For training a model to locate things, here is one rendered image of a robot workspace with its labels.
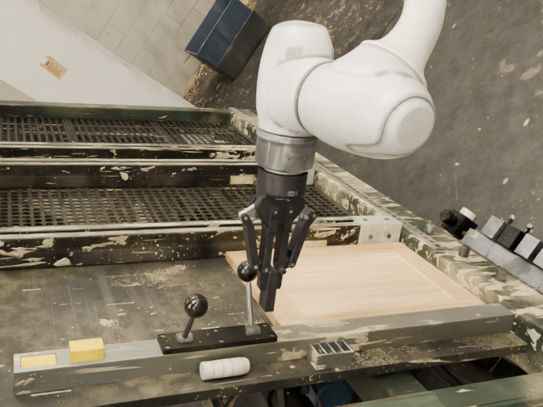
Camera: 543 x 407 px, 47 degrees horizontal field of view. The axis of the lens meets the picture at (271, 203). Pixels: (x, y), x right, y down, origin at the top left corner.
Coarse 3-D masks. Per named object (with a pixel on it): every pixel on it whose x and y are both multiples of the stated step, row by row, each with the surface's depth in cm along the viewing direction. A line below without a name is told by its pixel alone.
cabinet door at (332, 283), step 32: (320, 256) 150; (352, 256) 152; (384, 256) 155; (416, 256) 156; (256, 288) 130; (288, 288) 132; (320, 288) 134; (352, 288) 136; (384, 288) 137; (416, 288) 139; (448, 288) 140; (288, 320) 119; (320, 320) 120
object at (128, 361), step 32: (352, 320) 117; (384, 320) 119; (416, 320) 120; (448, 320) 122; (480, 320) 124; (512, 320) 128; (32, 352) 96; (64, 352) 97; (128, 352) 99; (160, 352) 100; (192, 352) 101; (224, 352) 104; (256, 352) 106; (288, 352) 109; (32, 384) 93; (64, 384) 95
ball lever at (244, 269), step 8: (240, 264) 108; (248, 264) 107; (240, 272) 107; (248, 272) 107; (256, 272) 108; (248, 280) 107; (248, 288) 108; (248, 296) 108; (248, 304) 107; (248, 312) 107; (248, 320) 107; (248, 328) 106; (256, 328) 107
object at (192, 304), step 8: (192, 296) 94; (200, 296) 95; (184, 304) 94; (192, 304) 94; (200, 304) 94; (192, 312) 94; (200, 312) 94; (192, 320) 98; (184, 328) 100; (176, 336) 102; (184, 336) 101
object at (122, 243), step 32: (96, 224) 138; (128, 224) 141; (160, 224) 143; (192, 224) 145; (224, 224) 148; (256, 224) 151; (320, 224) 155; (352, 224) 158; (384, 224) 161; (0, 256) 127; (32, 256) 129; (64, 256) 132; (96, 256) 135; (128, 256) 138; (160, 256) 140; (192, 256) 143; (224, 256) 147
